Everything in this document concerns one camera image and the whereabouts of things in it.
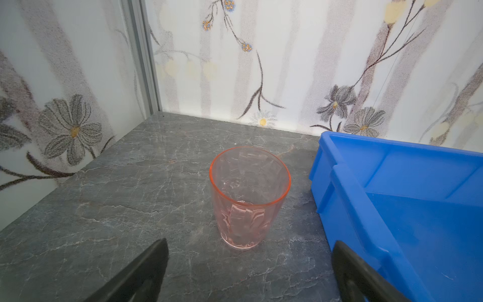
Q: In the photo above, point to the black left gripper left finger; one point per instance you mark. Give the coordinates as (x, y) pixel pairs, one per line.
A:
(141, 280)

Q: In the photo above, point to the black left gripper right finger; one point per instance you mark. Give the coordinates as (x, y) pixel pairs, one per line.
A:
(358, 281)

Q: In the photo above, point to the blue plastic bin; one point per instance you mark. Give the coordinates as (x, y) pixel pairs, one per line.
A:
(413, 212)

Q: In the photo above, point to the pink glass cup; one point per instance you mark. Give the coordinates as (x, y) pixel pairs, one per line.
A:
(248, 188)

